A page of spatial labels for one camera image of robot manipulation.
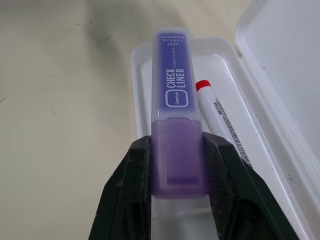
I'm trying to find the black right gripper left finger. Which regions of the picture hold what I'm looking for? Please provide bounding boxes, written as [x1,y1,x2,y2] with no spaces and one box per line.
[87,135,154,240]

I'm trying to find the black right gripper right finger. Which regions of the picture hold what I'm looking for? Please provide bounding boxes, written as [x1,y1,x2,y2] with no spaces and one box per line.
[201,131,302,240]

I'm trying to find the purple highlighter marker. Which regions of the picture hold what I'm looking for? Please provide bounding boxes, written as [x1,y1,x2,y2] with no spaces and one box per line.
[150,29,211,201]

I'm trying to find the white whiteboard marker red cap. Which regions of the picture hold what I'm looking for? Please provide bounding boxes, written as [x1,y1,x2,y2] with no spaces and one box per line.
[195,79,254,165]

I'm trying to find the white plastic pencil case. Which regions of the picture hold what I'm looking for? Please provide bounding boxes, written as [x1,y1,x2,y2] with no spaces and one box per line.
[130,0,320,240]

